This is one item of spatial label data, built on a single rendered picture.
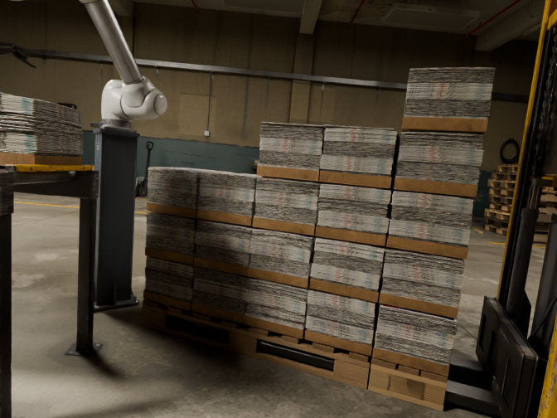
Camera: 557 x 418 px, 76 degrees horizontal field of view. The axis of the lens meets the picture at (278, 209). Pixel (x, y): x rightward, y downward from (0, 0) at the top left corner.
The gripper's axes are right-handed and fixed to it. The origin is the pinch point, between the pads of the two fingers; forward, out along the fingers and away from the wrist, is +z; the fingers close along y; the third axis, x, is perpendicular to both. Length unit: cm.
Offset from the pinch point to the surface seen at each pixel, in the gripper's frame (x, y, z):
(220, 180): -34, -5, 74
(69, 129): -4.7, 6.5, 19.8
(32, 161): 14.0, 17.5, 24.8
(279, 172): -25, -23, 94
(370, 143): -12, -51, 118
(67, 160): -4.1, 16.5, 25.0
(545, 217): -460, -200, 517
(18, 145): 13.5, 15.7, 18.3
